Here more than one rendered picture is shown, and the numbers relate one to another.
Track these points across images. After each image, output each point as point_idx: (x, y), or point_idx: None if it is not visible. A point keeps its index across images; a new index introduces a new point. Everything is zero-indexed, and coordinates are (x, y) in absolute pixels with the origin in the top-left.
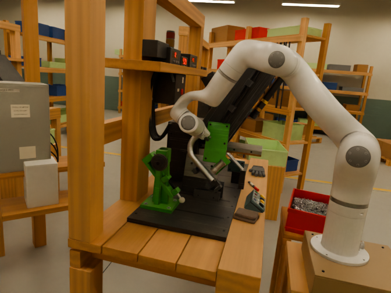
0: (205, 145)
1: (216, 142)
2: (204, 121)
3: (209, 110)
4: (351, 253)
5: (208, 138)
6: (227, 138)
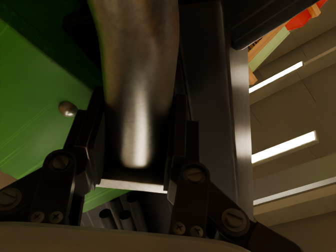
0: (14, 31)
1: (2, 114)
2: (213, 127)
3: (235, 196)
4: None
5: (62, 93)
6: (4, 170)
